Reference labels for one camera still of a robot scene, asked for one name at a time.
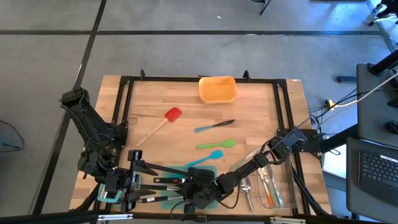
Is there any long black slotted turner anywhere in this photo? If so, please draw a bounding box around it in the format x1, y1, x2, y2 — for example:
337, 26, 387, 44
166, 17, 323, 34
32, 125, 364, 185
148, 163, 216, 185

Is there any black turner red-accent handle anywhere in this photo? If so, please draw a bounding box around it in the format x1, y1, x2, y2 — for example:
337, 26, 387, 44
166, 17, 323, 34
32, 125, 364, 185
153, 176, 187, 185

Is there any knife with orange handle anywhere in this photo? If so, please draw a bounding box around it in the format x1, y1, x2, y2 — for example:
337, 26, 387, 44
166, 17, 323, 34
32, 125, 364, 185
257, 167, 275, 208

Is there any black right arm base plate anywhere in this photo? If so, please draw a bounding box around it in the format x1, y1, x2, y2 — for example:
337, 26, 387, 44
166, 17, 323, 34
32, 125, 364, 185
277, 128, 323, 154

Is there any black computer keyboard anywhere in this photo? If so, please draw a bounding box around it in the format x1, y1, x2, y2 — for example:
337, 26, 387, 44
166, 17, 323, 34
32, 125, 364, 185
358, 150, 398, 207

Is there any steel scoop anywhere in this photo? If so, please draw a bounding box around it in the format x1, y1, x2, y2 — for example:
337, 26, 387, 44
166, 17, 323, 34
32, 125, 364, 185
239, 179, 255, 213

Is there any orange plastic bin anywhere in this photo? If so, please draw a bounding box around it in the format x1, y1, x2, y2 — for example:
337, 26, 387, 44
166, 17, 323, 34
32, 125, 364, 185
198, 75, 238, 105

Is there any black monitor pole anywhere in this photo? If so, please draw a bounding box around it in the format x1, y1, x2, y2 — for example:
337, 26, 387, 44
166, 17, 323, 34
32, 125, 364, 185
368, 49, 398, 77

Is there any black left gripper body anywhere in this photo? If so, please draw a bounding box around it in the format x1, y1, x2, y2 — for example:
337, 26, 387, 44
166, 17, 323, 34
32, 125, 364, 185
103, 170, 140, 203

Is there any knife with patterned handle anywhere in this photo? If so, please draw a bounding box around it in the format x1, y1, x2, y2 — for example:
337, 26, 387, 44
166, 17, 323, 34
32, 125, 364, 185
267, 167, 285, 207

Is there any teal silicone mat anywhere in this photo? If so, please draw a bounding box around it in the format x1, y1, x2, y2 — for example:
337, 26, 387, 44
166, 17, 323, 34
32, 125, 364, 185
160, 164, 218, 210

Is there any black cable bundle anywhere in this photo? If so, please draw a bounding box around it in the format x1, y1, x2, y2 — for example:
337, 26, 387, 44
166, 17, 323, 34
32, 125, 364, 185
290, 163, 332, 217
70, 183, 103, 212

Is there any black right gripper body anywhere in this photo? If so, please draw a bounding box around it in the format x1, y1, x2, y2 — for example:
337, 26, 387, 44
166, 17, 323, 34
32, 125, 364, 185
193, 179, 227, 210

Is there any white cable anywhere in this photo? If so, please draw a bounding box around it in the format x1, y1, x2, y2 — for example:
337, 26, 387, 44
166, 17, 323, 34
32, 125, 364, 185
333, 70, 398, 109

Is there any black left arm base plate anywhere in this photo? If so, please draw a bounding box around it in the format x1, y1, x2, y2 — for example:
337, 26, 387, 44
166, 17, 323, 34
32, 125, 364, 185
78, 121, 129, 149

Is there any black metal table frame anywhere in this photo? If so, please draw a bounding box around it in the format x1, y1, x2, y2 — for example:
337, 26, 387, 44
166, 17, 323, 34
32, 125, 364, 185
93, 75, 312, 216

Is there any green silicone spatula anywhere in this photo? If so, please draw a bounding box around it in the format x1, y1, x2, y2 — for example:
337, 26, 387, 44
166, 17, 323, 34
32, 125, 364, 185
195, 139, 236, 150

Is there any blue silicone spatula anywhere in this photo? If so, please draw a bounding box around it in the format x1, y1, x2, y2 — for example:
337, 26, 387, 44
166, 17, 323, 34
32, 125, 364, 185
185, 149, 224, 167

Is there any black tripod leg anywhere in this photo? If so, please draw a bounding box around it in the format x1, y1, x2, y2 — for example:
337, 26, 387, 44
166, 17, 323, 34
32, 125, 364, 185
259, 0, 272, 16

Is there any silver metal bracket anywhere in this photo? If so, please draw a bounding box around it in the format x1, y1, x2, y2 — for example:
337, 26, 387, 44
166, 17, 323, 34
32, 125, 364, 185
269, 217, 306, 224
97, 213, 134, 222

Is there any black-blade knife teal handle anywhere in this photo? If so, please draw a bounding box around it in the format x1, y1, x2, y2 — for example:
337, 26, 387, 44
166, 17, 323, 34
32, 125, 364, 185
193, 118, 236, 134

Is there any small black desk object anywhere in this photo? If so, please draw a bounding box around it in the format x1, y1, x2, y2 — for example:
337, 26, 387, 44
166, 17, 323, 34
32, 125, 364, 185
384, 119, 398, 136

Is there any clear plastic container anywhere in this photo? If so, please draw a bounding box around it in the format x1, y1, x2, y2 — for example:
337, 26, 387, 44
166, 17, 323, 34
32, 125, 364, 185
251, 147, 301, 210

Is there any black rig crossbar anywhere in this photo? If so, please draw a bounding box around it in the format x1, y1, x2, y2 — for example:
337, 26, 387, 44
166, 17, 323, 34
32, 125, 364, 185
0, 210, 398, 224

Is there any knife with pale green handle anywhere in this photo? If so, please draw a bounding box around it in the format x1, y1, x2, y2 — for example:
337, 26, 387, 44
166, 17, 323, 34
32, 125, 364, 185
229, 148, 259, 172

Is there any red spatula wooden handle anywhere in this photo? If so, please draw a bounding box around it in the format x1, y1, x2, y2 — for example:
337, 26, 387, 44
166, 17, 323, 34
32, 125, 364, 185
136, 106, 183, 147

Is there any black diagonal desk bar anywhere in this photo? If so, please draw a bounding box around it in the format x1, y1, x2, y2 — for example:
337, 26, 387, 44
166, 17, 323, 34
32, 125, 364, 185
319, 123, 358, 154

